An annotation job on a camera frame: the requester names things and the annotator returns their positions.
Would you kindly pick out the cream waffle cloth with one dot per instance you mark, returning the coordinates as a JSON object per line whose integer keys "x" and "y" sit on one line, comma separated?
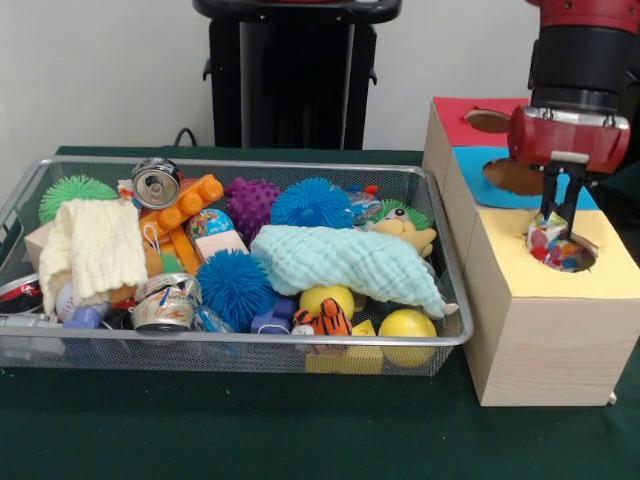
{"x": 95, "y": 245}

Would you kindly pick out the shallow clear mesh bin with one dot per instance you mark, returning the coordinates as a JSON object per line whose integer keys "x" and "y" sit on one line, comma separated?
{"x": 150, "y": 350}

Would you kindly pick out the colourful dotted cloth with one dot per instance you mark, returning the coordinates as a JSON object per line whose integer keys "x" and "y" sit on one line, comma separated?
{"x": 550, "y": 245}

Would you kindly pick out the green spiky rubber ball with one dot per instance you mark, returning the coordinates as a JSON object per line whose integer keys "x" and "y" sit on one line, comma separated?
{"x": 75, "y": 190}

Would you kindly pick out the yellow smooth ball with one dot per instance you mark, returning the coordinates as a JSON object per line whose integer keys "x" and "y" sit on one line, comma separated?
{"x": 407, "y": 330}

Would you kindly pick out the light blue waffle cloth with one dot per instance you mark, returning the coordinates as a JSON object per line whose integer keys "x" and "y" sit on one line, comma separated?
{"x": 340, "y": 260}

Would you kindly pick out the globe print ball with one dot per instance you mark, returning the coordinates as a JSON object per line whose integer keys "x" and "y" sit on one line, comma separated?
{"x": 212, "y": 225}

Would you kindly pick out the orange tiger plush toy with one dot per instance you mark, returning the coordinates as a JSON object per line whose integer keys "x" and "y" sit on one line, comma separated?
{"x": 332, "y": 320}

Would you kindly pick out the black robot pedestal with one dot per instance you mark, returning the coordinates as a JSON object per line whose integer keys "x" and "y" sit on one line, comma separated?
{"x": 300, "y": 90}

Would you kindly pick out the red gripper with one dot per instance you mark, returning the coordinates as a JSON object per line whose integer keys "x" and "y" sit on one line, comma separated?
{"x": 570, "y": 142}

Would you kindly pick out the purple knobbly ball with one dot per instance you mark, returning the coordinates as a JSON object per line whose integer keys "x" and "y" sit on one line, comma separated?
{"x": 255, "y": 205}

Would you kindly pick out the blue spiky rubber ball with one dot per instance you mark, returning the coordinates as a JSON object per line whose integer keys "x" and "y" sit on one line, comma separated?
{"x": 310, "y": 202}
{"x": 235, "y": 290}

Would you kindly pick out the silver drink can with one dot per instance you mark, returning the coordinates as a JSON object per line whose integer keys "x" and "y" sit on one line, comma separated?
{"x": 157, "y": 185}

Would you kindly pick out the wooden box with three holes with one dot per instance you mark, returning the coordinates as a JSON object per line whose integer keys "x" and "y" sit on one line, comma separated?
{"x": 550, "y": 350}

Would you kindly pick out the orange plastic building block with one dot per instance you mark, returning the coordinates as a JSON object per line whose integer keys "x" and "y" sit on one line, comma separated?
{"x": 190, "y": 202}

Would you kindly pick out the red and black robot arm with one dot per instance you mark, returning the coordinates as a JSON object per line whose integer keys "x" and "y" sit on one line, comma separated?
{"x": 580, "y": 55}

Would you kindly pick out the green spiky monster toy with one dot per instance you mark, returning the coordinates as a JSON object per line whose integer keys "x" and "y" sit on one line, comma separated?
{"x": 417, "y": 216}

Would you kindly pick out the dark green table cloth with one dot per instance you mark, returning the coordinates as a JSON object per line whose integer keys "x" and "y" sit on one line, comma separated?
{"x": 250, "y": 425}
{"x": 625, "y": 205}

